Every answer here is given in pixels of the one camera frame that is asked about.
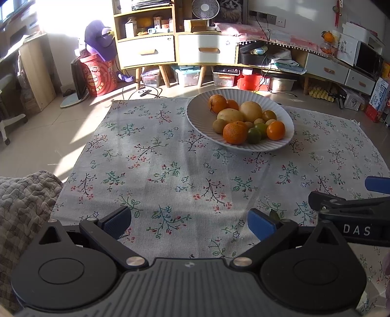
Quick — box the floral tablecloth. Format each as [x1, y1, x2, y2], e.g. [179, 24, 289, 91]
[50, 98, 390, 314]

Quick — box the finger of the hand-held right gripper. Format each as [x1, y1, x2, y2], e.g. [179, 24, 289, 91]
[308, 191, 390, 224]
[365, 176, 390, 194]

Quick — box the clear bin with black lid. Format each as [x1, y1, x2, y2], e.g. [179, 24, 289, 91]
[212, 67, 240, 87]

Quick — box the red storage box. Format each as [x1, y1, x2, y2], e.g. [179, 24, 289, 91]
[237, 72, 272, 92]

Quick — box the double wall socket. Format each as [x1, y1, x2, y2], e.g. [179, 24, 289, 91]
[249, 10, 277, 24]

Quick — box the black case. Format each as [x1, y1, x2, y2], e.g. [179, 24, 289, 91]
[238, 42, 269, 66]

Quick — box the cat picture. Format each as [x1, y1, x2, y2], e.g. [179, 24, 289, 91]
[217, 0, 248, 25]

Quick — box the green leaf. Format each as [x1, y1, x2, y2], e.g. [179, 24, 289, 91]
[269, 210, 290, 222]

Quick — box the wooden cabinet with white drawers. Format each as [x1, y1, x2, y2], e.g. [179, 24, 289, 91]
[112, 0, 239, 89]

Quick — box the yellow potato front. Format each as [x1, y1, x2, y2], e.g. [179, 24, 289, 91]
[217, 109, 245, 123]

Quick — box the light wooden desk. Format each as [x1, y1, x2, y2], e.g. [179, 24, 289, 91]
[0, 32, 57, 113]

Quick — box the white chair base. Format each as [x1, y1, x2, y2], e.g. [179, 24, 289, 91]
[0, 113, 29, 145]

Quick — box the yellow potato back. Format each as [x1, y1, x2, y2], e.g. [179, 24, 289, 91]
[239, 101, 263, 123]

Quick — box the white flat box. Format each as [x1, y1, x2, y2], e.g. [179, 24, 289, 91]
[341, 21, 385, 49]

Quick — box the yellow potato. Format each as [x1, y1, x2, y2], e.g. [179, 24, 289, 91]
[239, 101, 263, 123]
[217, 109, 245, 123]

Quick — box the yellow egg tray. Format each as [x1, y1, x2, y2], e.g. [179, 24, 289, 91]
[308, 86, 333, 102]

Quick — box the purple plush toy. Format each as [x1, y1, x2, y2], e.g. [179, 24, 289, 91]
[84, 20, 117, 63]

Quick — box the white printed box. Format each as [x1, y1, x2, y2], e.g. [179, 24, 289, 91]
[335, 33, 361, 66]

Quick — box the small cardboard box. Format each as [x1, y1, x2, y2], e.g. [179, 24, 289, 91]
[184, 19, 211, 32]

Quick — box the white storage bin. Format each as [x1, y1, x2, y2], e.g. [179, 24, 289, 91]
[271, 77, 297, 93]

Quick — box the red patterned drum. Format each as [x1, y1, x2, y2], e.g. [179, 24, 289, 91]
[79, 56, 118, 98]

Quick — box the blue and white carton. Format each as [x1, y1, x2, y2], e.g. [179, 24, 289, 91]
[369, 77, 390, 110]

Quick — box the white desk fan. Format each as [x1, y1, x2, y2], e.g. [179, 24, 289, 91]
[191, 0, 220, 30]

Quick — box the white patterned floor box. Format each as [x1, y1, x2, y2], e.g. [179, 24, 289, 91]
[343, 89, 365, 110]

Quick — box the orange mandarin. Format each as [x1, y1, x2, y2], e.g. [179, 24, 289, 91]
[208, 94, 227, 114]
[223, 121, 248, 145]

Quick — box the small red box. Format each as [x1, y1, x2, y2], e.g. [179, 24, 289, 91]
[364, 104, 382, 123]

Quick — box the clear bin with blue lid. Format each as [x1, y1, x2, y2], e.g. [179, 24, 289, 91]
[174, 65, 202, 88]

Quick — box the grey quilted cloth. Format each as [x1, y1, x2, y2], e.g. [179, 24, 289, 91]
[0, 170, 65, 308]

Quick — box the clear storage bin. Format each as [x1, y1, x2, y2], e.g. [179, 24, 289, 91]
[141, 68, 163, 87]

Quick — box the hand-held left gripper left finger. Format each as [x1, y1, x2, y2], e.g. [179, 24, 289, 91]
[39, 207, 148, 272]

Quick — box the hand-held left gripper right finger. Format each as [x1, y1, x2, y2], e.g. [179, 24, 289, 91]
[231, 209, 343, 269]

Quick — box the pink patterned runner cloth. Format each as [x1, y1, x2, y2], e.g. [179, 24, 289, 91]
[216, 22, 323, 55]

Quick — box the black microwave oven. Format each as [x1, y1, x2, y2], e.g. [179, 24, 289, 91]
[353, 40, 385, 78]

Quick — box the low stand with grey drawers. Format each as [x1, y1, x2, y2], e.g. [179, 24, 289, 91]
[238, 41, 378, 96]

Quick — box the white ribbed plate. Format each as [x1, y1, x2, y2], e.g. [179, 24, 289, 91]
[186, 89, 295, 152]

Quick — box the stack of folded papers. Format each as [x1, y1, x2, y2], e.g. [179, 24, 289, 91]
[269, 49, 308, 74]

